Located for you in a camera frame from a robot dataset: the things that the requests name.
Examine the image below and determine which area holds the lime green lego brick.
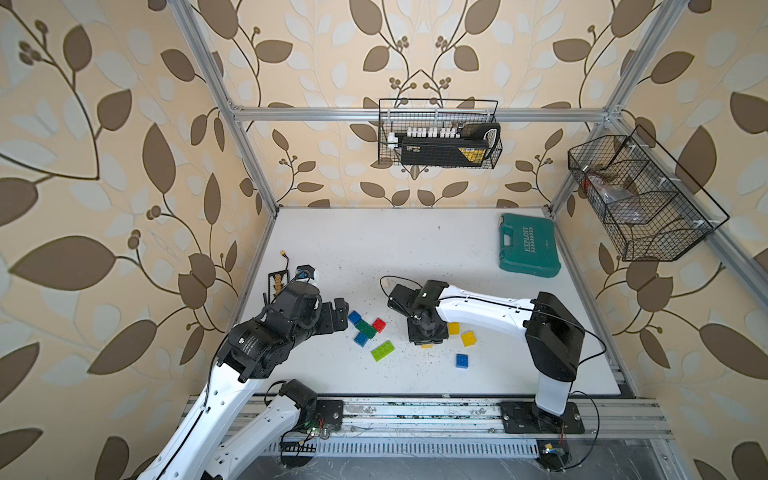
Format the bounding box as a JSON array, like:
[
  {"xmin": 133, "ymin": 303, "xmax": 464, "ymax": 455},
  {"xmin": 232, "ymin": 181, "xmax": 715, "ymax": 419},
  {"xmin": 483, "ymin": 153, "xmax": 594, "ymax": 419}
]
[{"xmin": 371, "ymin": 341, "xmax": 395, "ymax": 362}]

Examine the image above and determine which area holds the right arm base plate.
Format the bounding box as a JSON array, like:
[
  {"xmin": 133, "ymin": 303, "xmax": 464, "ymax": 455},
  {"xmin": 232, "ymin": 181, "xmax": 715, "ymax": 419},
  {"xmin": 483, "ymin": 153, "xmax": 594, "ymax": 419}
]
[{"xmin": 498, "ymin": 400, "xmax": 585, "ymax": 435}]

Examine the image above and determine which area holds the red lego brick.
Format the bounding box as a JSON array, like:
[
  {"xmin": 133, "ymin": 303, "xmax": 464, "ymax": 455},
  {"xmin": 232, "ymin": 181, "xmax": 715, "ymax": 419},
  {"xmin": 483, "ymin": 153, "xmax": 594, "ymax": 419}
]
[{"xmin": 371, "ymin": 318, "xmax": 386, "ymax": 334}]

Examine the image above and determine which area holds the plastic bag in basket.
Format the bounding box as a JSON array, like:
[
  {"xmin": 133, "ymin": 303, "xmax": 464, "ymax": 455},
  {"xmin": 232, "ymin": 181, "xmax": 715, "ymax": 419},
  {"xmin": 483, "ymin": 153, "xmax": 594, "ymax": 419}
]
[{"xmin": 587, "ymin": 173, "xmax": 635, "ymax": 221}]

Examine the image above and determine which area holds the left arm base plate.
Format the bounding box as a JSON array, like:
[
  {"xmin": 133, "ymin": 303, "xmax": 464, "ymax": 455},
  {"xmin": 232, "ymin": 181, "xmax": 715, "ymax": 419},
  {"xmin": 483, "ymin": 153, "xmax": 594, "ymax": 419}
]
[{"xmin": 294, "ymin": 399, "xmax": 344, "ymax": 433}]

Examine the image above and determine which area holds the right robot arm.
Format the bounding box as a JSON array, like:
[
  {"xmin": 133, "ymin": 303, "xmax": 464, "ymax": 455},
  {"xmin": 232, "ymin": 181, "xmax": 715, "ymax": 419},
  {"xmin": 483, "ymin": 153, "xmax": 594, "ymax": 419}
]
[{"xmin": 387, "ymin": 280, "xmax": 588, "ymax": 417}]

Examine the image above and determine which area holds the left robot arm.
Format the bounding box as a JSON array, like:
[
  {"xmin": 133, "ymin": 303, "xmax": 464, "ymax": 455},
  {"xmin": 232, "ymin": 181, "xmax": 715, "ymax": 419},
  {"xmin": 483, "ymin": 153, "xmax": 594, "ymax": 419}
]
[{"xmin": 139, "ymin": 280, "xmax": 349, "ymax": 479}]

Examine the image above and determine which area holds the green tool case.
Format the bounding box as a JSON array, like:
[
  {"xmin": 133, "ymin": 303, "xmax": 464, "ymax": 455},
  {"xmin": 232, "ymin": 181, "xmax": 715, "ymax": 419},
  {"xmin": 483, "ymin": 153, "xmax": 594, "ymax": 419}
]
[{"xmin": 499, "ymin": 213, "xmax": 561, "ymax": 278}]

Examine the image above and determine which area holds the dark green lego brick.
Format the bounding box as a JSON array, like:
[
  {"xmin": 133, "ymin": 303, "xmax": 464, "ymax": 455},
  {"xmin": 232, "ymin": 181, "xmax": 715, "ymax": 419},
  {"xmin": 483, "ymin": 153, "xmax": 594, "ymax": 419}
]
[{"xmin": 355, "ymin": 320, "xmax": 377, "ymax": 339}]

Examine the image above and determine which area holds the blue lego brick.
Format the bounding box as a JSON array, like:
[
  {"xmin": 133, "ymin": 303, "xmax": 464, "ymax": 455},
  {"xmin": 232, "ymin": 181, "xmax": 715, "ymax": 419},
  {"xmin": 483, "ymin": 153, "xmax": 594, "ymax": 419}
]
[
  {"xmin": 354, "ymin": 332, "xmax": 369, "ymax": 347},
  {"xmin": 348, "ymin": 311, "xmax": 362, "ymax": 325},
  {"xmin": 455, "ymin": 354, "xmax": 469, "ymax": 369}
]

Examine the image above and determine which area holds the back wire basket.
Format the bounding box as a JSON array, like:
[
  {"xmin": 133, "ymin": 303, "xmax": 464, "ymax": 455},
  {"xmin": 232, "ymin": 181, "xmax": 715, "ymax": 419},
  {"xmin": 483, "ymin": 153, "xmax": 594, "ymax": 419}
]
[{"xmin": 377, "ymin": 97, "xmax": 503, "ymax": 170}]

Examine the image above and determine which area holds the right wire basket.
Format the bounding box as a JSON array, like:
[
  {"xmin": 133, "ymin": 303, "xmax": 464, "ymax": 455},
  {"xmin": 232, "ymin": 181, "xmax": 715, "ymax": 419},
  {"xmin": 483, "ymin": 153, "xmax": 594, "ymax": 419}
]
[{"xmin": 567, "ymin": 125, "xmax": 730, "ymax": 262}]

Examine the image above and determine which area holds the black bit holder card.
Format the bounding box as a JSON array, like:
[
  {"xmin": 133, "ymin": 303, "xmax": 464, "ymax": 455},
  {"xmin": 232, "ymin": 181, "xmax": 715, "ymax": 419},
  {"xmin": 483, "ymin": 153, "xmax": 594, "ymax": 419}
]
[{"xmin": 267, "ymin": 269, "xmax": 290, "ymax": 301}]

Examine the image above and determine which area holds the black box in basket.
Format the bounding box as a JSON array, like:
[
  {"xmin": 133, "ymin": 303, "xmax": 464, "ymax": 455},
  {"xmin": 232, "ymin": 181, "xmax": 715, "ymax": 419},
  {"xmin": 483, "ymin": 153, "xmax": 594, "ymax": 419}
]
[{"xmin": 395, "ymin": 123, "xmax": 503, "ymax": 168}]

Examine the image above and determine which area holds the wire basket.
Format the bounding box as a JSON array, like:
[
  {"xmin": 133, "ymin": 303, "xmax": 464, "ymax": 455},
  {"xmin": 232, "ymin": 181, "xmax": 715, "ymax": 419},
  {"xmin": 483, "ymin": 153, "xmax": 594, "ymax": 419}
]
[
  {"xmin": 567, "ymin": 125, "xmax": 730, "ymax": 262},
  {"xmin": 377, "ymin": 97, "xmax": 503, "ymax": 170}
]

